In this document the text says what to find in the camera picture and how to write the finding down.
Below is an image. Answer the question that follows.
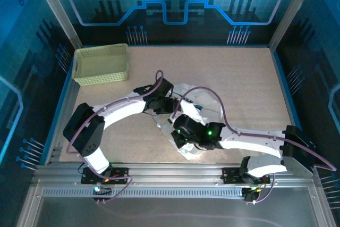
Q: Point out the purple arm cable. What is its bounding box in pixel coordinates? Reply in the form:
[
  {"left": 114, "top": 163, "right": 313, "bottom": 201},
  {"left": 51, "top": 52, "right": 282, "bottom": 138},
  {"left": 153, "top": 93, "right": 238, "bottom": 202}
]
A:
[
  {"left": 171, "top": 86, "right": 337, "bottom": 205},
  {"left": 66, "top": 70, "right": 164, "bottom": 205}
]

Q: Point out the black cable connector block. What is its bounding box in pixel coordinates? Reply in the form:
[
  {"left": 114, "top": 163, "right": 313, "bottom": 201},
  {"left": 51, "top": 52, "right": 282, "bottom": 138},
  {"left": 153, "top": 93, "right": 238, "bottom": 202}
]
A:
[
  {"left": 243, "top": 187, "right": 260, "bottom": 205},
  {"left": 92, "top": 183, "right": 113, "bottom": 203}
]

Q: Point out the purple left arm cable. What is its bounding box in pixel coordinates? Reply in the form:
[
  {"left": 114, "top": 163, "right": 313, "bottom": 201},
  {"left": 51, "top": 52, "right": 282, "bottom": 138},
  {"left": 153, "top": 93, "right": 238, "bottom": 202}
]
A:
[{"left": 66, "top": 70, "right": 164, "bottom": 205}]

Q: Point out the white t-shirt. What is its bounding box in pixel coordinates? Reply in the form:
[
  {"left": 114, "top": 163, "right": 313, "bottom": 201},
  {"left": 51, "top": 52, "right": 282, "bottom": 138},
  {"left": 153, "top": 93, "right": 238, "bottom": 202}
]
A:
[{"left": 155, "top": 82, "right": 225, "bottom": 161}]

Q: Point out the slotted grey cable duct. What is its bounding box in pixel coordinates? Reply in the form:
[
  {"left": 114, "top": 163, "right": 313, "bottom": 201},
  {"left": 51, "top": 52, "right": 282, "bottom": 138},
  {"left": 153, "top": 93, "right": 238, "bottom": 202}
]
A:
[{"left": 42, "top": 188, "right": 247, "bottom": 199}]

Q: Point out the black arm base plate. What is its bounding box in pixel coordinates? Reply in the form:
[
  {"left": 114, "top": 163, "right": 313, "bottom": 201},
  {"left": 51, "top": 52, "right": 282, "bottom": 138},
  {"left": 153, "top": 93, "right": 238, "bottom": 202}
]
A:
[
  {"left": 222, "top": 167, "right": 271, "bottom": 184},
  {"left": 81, "top": 167, "right": 130, "bottom": 184}
]

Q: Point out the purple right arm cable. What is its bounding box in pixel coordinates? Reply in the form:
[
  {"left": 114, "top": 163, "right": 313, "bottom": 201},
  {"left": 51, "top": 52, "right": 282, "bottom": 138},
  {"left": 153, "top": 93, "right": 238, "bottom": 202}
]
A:
[{"left": 171, "top": 86, "right": 337, "bottom": 205}]

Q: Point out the aluminium corner post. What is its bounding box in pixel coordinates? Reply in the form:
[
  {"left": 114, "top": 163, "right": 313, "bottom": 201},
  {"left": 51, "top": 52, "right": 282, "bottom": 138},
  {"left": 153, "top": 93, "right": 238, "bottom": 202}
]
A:
[
  {"left": 268, "top": 0, "right": 322, "bottom": 50},
  {"left": 28, "top": 0, "right": 83, "bottom": 50}
]

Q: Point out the pale green perforated plastic basket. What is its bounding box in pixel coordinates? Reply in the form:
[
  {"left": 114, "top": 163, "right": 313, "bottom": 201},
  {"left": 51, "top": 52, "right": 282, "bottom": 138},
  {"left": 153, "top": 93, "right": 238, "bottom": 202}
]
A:
[{"left": 72, "top": 43, "right": 131, "bottom": 87}]

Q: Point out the aluminium frame rail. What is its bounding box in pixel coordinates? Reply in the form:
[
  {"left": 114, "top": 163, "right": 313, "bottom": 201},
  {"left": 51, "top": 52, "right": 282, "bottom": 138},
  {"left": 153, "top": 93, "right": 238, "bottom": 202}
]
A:
[{"left": 31, "top": 162, "right": 319, "bottom": 188}]

